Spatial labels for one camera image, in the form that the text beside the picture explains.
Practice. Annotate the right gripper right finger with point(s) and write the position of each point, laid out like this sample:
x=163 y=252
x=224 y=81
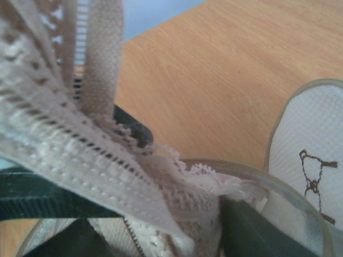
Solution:
x=245 y=232

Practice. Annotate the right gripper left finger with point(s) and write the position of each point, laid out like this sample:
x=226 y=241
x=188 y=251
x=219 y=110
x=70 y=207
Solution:
x=77 y=240

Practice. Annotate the pale pink lace bra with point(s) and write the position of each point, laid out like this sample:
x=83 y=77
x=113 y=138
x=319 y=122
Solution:
x=59 y=68

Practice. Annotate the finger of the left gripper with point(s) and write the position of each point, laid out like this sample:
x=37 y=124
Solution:
x=25 y=195
x=138 y=131

